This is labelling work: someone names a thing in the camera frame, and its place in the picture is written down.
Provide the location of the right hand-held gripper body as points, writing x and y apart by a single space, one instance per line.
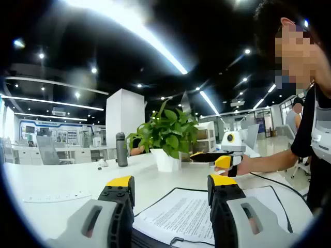
236 144

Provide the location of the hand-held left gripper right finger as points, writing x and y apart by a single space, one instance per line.
240 219

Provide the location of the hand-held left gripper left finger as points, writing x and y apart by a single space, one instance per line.
103 222

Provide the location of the white bound document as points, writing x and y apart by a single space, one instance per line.
178 211

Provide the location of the person's right hand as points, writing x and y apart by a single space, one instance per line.
244 166

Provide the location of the white storage drawer cabinet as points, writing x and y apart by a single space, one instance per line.
205 137

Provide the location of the white plant pot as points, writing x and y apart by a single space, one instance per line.
164 161

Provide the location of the green leafy plant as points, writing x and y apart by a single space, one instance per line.
170 129

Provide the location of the small white desk object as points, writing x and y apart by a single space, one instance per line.
103 163

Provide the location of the white office chair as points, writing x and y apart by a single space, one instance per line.
301 165

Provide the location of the grey water bottle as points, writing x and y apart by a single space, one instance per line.
121 152

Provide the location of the grey worn device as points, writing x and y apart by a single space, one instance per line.
323 129

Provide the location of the grey flat panel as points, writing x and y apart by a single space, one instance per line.
47 151

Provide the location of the long ceiling light strip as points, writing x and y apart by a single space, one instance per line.
155 44

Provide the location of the person's head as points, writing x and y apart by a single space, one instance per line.
269 13

